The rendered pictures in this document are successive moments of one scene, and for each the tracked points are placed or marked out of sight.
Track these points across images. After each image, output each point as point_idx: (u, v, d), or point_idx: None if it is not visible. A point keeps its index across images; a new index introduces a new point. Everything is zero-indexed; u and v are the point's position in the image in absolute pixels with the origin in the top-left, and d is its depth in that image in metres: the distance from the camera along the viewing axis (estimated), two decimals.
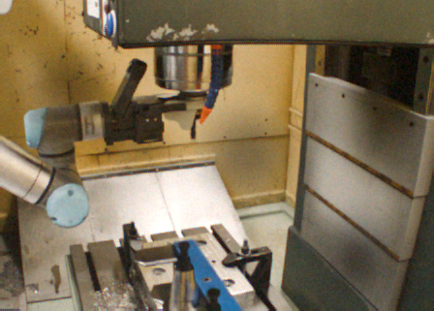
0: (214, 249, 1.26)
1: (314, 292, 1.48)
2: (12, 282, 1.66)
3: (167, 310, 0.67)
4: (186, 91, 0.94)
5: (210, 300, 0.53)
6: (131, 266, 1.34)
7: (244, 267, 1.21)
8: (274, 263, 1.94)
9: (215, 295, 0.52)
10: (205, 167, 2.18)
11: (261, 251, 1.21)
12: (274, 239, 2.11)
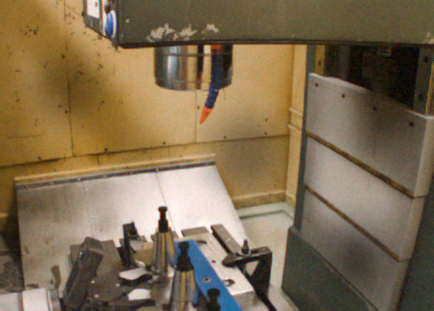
0: (214, 249, 1.26)
1: (314, 292, 1.48)
2: (12, 282, 1.66)
3: (167, 310, 0.67)
4: (155, 279, 0.74)
5: (210, 300, 0.53)
6: (131, 266, 1.34)
7: (244, 267, 1.21)
8: (274, 263, 1.94)
9: (215, 295, 0.52)
10: (205, 167, 2.18)
11: (261, 251, 1.21)
12: (274, 239, 2.11)
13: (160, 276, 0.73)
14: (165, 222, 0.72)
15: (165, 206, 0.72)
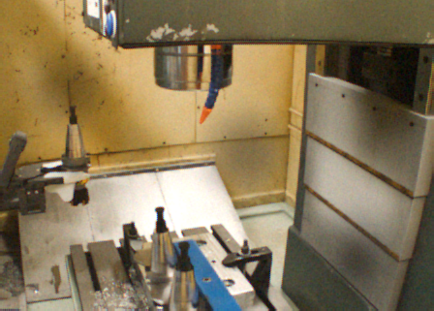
0: (214, 249, 1.26)
1: (314, 292, 1.48)
2: (12, 282, 1.66)
3: (167, 310, 0.67)
4: (154, 280, 0.74)
5: (71, 110, 0.92)
6: (131, 266, 1.34)
7: (244, 267, 1.21)
8: (274, 263, 1.94)
9: (73, 107, 0.91)
10: (205, 167, 2.18)
11: (261, 251, 1.21)
12: (274, 239, 2.11)
13: (159, 277, 0.73)
14: (162, 223, 0.72)
15: (162, 207, 0.72)
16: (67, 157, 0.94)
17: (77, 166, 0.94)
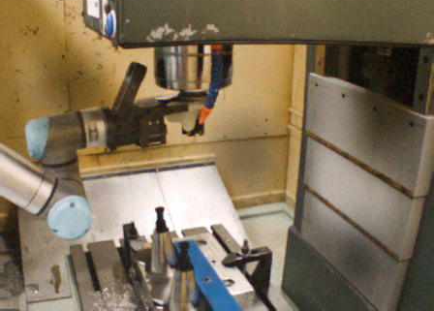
0: (214, 249, 1.26)
1: (314, 292, 1.48)
2: (12, 282, 1.66)
3: (167, 310, 0.67)
4: (154, 280, 0.74)
5: None
6: (131, 266, 1.34)
7: (244, 267, 1.21)
8: (274, 263, 1.94)
9: None
10: (205, 167, 2.18)
11: (261, 251, 1.21)
12: (274, 239, 2.11)
13: (159, 277, 0.73)
14: (162, 223, 0.72)
15: (162, 207, 0.72)
16: None
17: (198, 94, 0.95)
